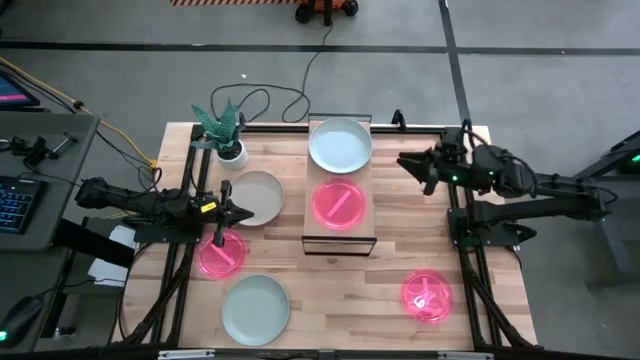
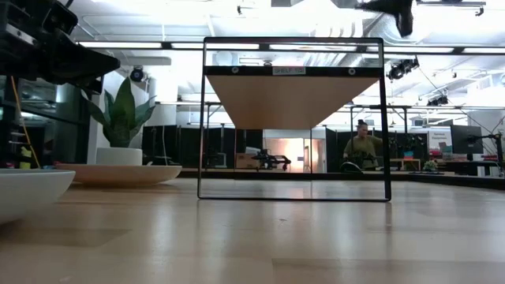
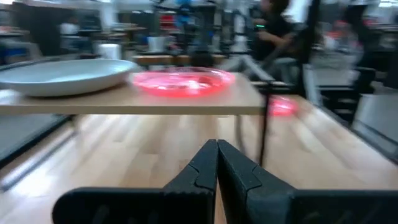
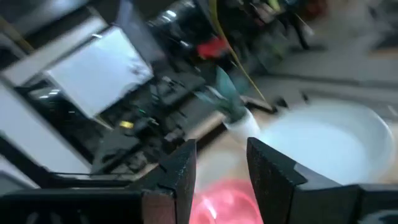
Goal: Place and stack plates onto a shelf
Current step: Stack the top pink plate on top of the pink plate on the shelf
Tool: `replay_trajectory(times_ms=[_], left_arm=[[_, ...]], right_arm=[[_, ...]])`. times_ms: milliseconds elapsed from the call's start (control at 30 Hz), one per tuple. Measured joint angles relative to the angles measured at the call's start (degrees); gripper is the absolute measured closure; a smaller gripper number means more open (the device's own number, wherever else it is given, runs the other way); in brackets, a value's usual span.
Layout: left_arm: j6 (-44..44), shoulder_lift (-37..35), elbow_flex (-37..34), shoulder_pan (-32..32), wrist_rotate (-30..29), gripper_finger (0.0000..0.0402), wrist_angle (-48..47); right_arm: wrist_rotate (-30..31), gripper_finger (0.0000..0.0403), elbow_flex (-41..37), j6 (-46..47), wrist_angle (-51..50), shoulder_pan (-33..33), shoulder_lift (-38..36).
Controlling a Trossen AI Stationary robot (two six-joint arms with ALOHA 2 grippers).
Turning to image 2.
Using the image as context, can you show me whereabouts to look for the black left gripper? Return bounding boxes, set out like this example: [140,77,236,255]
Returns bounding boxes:
[0,0,121,95]

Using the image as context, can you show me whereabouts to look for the off-white round plate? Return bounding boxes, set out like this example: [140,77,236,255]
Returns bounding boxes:
[54,163,183,187]

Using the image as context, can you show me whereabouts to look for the white bowl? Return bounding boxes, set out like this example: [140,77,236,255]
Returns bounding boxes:
[0,168,76,225]

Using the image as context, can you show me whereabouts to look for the black ceiling spotlight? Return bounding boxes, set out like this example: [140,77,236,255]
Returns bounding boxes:
[425,94,450,107]
[386,58,421,81]
[129,66,145,84]

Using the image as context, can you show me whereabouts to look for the green snake plant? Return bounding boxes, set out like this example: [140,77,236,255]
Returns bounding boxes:
[80,77,157,149]

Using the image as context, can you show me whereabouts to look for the white plant pot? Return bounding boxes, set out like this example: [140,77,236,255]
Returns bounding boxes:
[95,147,144,166]

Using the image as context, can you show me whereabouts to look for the black computer monitor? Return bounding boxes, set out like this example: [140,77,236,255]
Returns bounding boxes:
[451,125,484,155]

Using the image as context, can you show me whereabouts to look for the person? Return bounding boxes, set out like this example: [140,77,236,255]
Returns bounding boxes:
[342,118,384,173]

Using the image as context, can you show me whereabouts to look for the cardboard box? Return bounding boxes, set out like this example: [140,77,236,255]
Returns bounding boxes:
[235,152,261,170]

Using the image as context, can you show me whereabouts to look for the black wheeled robot cart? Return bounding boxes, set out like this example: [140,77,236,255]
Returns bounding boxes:
[252,148,293,172]

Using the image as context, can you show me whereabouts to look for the yellow cable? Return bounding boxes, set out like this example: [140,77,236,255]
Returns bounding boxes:
[10,76,41,169]

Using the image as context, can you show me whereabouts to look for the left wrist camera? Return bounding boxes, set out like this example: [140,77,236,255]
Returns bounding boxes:
[0,22,37,47]

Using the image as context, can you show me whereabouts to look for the wooden shelf black metal frame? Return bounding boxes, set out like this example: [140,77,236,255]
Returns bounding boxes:
[196,36,392,203]

